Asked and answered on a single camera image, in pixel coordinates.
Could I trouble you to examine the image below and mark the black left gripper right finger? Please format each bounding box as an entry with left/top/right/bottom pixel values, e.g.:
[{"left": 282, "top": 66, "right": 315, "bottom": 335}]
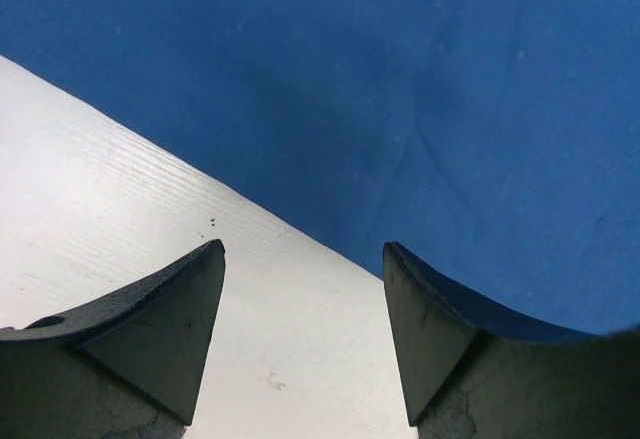
[{"left": 383, "top": 242, "right": 639, "bottom": 438}]

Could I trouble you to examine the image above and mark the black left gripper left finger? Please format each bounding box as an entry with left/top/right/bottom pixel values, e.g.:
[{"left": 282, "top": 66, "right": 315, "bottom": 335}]
[{"left": 1, "top": 240, "right": 225, "bottom": 438}]

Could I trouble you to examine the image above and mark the blue surgical wrap cloth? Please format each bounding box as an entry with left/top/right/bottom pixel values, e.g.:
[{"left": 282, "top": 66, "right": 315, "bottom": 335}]
[{"left": 1, "top": 0, "right": 639, "bottom": 333}]

